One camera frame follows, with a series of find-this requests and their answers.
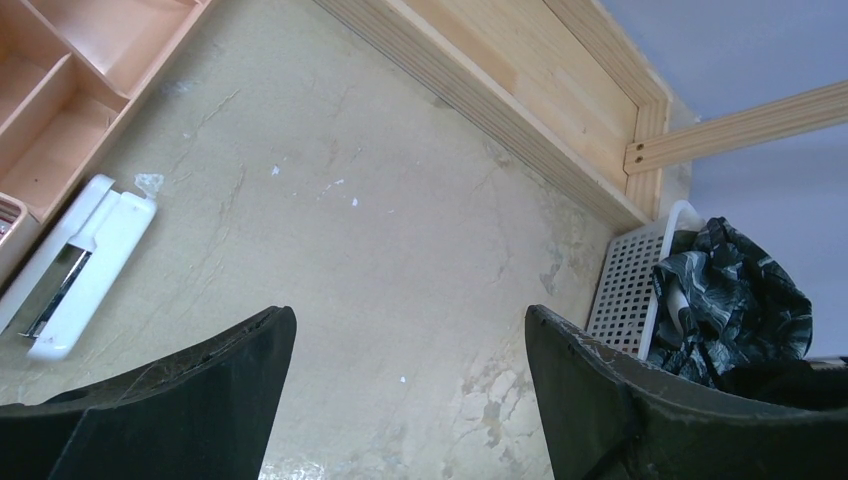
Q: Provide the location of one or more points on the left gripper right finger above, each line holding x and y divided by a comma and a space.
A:
608, 415

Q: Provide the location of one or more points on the grey camouflage shorts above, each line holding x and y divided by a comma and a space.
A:
724, 303

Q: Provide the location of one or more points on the white stapler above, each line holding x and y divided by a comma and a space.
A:
63, 283

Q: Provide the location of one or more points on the wooden clothes rack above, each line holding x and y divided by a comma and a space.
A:
561, 86

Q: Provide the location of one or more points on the staples box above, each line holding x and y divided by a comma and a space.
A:
10, 213

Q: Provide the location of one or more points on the white plastic basket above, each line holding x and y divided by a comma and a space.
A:
625, 306

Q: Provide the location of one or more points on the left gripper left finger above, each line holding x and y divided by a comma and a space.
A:
204, 412

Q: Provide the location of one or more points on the black garment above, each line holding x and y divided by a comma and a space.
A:
817, 384

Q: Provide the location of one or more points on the peach plastic file organizer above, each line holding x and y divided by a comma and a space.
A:
73, 74

